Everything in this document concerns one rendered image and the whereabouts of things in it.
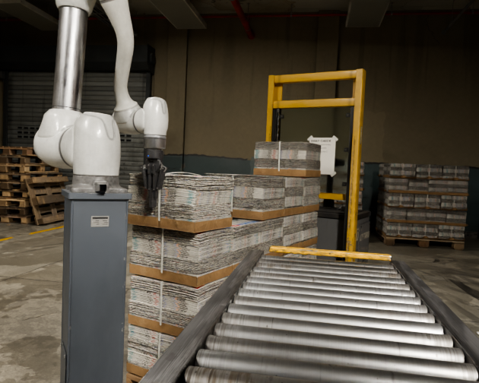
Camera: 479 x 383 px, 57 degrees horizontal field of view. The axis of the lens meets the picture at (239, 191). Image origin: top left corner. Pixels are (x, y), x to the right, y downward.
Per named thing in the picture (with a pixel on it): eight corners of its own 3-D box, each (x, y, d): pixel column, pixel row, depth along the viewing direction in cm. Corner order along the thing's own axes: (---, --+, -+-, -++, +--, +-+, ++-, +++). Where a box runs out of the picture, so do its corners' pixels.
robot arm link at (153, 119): (173, 136, 182) (150, 136, 190) (174, 98, 182) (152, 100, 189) (154, 134, 174) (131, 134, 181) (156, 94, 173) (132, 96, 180)
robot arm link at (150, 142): (153, 136, 187) (153, 150, 188) (138, 134, 179) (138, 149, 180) (170, 136, 183) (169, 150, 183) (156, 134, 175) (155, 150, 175)
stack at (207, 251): (123, 403, 203) (128, 223, 199) (245, 328, 304) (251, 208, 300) (191, 430, 184) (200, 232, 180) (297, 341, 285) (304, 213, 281)
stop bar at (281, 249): (269, 250, 165) (270, 245, 165) (390, 259, 158) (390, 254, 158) (268, 251, 162) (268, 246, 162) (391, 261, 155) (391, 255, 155)
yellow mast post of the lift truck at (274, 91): (258, 292, 359) (268, 75, 350) (262, 290, 367) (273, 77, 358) (268, 295, 355) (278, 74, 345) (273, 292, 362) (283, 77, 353)
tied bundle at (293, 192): (228, 211, 274) (229, 174, 273) (251, 209, 299) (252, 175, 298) (283, 217, 255) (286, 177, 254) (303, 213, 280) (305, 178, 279)
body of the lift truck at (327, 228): (268, 301, 371) (272, 206, 366) (293, 286, 418) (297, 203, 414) (350, 318, 336) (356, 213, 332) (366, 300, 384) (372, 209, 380)
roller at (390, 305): (235, 304, 114) (236, 285, 114) (427, 323, 106) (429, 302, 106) (232, 310, 109) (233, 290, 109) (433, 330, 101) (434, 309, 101)
